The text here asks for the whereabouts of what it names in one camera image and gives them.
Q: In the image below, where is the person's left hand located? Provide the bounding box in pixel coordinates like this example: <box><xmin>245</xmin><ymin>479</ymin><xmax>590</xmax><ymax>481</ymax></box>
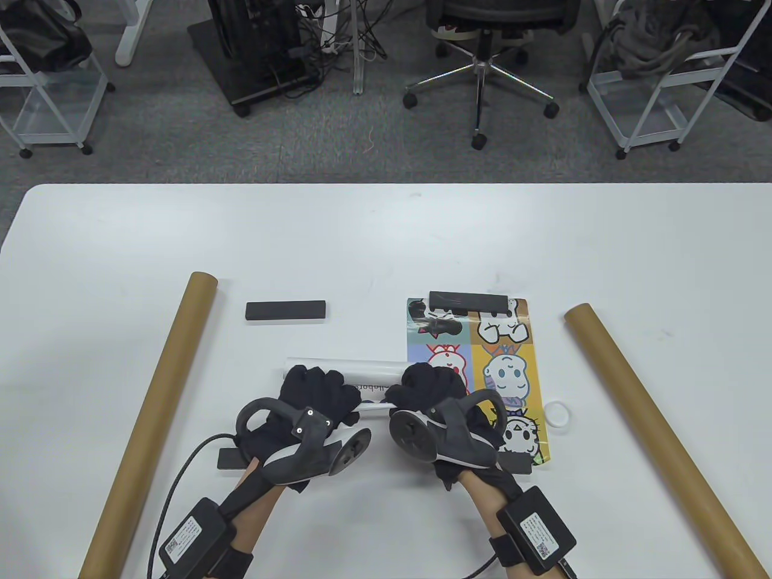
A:
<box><xmin>238</xmin><ymin>365</ymin><xmax>362</xmax><ymax>492</ymax></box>

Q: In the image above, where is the person's right hand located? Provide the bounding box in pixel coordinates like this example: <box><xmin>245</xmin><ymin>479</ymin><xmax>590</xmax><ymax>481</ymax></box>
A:
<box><xmin>386</xmin><ymin>362</ymin><xmax>522</xmax><ymax>501</ymax></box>

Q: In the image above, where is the white poster with purple lettering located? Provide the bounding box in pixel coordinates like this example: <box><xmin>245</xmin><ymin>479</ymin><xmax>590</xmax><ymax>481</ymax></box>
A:
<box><xmin>282</xmin><ymin>357</ymin><xmax>414</xmax><ymax>417</ymax></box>

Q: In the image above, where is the colourful cartoon grid poster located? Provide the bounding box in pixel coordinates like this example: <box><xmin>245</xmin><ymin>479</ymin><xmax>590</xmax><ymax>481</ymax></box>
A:
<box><xmin>406</xmin><ymin>297</ymin><xmax>552</xmax><ymax>466</ymax></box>

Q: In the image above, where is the brown cardboard mailing tube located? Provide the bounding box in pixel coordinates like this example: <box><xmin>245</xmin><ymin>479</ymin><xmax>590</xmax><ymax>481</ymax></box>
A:
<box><xmin>564</xmin><ymin>303</ymin><xmax>770</xmax><ymax>579</ymax></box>
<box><xmin>77</xmin><ymin>271</ymin><xmax>218</xmax><ymax>579</ymax></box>

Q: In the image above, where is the person's left forearm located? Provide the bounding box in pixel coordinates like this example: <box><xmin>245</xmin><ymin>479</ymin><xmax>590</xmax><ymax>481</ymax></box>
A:
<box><xmin>223</xmin><ymin>464</ymin><xmax>287</xmax><ymax>579</ymax></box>

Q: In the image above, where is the person's right forearm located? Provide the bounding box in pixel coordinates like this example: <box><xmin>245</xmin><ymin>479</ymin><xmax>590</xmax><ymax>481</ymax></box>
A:
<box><xmin>461</xmin><ymin>467</ymin><xmax>543</xmax><ymax>579</ymax></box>

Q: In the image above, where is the black wrist sensor box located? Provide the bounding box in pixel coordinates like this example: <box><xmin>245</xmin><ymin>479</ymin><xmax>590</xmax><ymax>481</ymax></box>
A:
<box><xmin>158</xmin><ymin>498</ymin><xmax>236</xmax><ymax>577</ymax></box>
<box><xmin>498</xmin><ymin>487</ymin><xmax>577</xmax><ymax>574</ymax></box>

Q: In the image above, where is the black office chair chrome base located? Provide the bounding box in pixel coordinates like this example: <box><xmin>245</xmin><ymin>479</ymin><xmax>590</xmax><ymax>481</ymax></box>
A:
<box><xmin>403</xmin><ymin>0</ymin><xmax>583</xmax><ymax>150</ymax></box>

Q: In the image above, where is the white desk leg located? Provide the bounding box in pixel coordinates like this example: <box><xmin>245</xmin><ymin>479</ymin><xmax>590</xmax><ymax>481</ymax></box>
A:
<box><xmin>115</xmin><ymin>0</ymin><xmax>154</xmax><ymax>67</ymax></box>
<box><xmin>353</xmin><ymin>0</ymin><xmax>369</xmax><ymax>96</ymax></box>

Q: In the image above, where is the black wheeled equipment stand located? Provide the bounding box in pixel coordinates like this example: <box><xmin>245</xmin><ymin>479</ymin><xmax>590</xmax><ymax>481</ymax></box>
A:
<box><xmin>187</xmin><ymin>0</ymin><xmax>320</xmax><ymax>117</ymax></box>

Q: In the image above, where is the white wheeled cart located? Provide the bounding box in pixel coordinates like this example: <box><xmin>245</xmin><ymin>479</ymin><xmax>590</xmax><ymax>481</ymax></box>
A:
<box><xmin>582</xmin><ymin>0</ymin><xmax>772</xmax><ymax>159</ymax></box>
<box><xmin>0</xmin><ymin>24</ymin><xmax>115</xmax><ymax>159</ymax></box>

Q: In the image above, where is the grey crumpled cloth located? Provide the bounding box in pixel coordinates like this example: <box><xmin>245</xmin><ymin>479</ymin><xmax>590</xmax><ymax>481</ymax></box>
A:
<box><xmin>603</xmin><ymin>0</ymin><xmax>724</xmax><ymax>76</ymax></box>

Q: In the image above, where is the black bag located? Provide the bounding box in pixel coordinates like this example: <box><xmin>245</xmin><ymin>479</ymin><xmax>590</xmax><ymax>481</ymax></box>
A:
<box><xmin>0</xmin><ymin>0</ymin><xmax>94</xmax><ymax>73</ymax></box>

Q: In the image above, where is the black wrist strap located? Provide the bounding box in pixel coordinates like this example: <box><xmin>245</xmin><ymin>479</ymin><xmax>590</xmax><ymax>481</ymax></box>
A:
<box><xmin>211</xmin><ymin>546</ymin><xmax>254</xmax><ymax>579</ymax></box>
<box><xmin>489</xmin><ymin>534</ymin><xmax>525</xmax><ymax>568</ymax></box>

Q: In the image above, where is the tangle of black cables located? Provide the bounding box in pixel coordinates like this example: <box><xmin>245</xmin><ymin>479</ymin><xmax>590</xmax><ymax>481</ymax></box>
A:
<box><xmin>294</xmin><ymin>0</ymin><xmax>400</xmax><ymax>61</ymax></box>

